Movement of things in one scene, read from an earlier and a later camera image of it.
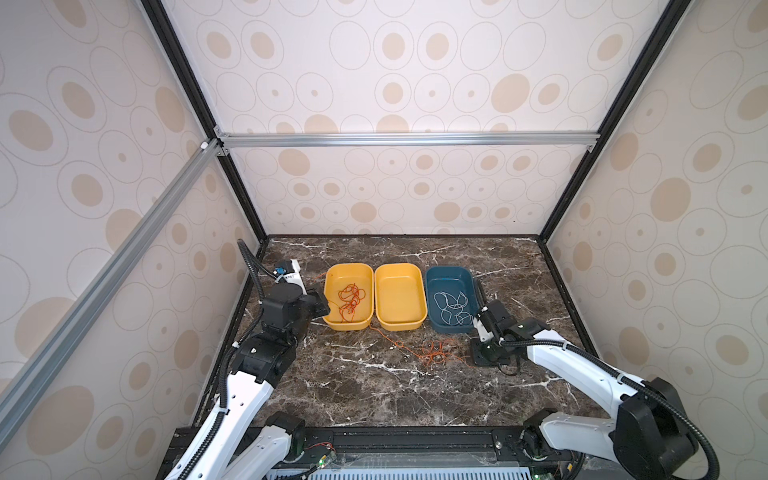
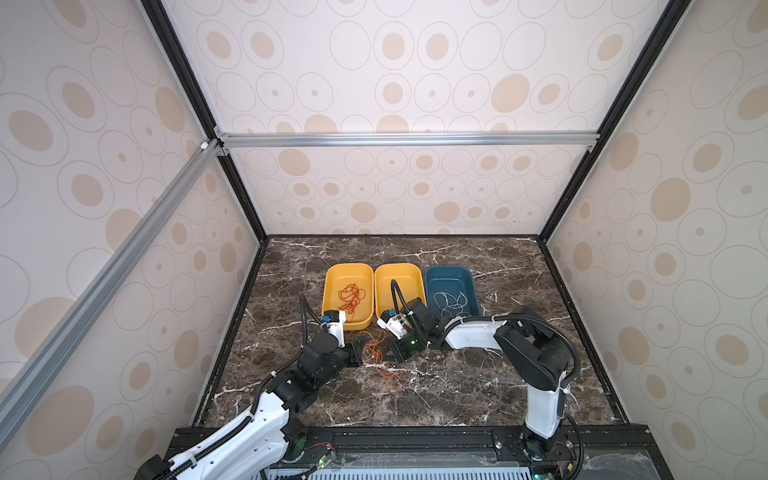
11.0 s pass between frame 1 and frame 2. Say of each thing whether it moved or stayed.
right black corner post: stayed
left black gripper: moved
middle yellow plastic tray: stayed
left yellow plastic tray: stayed
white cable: stayed
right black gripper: moved
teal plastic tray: stayed
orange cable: moved
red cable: stayed
